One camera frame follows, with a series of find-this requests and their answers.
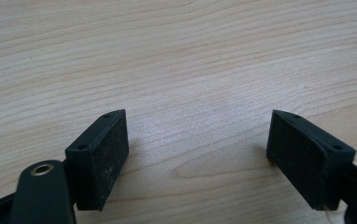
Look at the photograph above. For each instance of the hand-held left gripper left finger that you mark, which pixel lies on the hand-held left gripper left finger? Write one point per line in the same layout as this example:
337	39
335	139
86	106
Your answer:
100	168

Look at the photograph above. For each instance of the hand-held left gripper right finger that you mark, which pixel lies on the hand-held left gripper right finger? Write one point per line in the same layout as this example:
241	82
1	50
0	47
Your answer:
304	161

